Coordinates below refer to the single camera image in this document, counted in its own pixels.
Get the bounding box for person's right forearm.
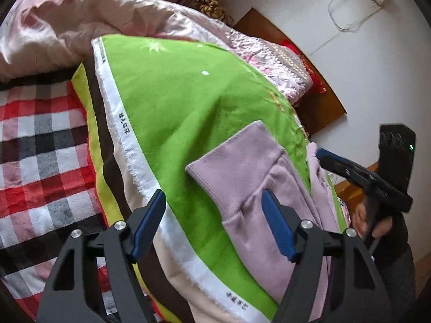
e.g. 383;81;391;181
369;213;411;267

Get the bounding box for red plaid bed sheet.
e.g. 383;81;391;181
0;71;162;323

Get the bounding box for white wall cable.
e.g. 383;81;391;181
328;0;382;31

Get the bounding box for green printed bed sheet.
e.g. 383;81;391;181
92;34;349;323

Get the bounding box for striped brown yellow blanket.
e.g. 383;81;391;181
71;62;203;323

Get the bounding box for red patterned pillow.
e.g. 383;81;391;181
281;38;328;95

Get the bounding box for lilac knit sweater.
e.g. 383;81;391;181
185;120;340;322

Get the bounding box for person's right hand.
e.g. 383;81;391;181
350;203;394;241

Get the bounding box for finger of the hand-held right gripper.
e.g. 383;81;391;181
316;147;413;213

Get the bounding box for yellow braided cushion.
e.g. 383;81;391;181
194;0;234;25

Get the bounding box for pink floral quilt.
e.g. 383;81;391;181
0;0;314;106

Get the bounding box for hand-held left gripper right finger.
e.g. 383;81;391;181
261;188;393;323

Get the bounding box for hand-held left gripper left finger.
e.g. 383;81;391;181
35;190;167;323

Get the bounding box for small wooden headboard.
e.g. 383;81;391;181
233;7;348;138

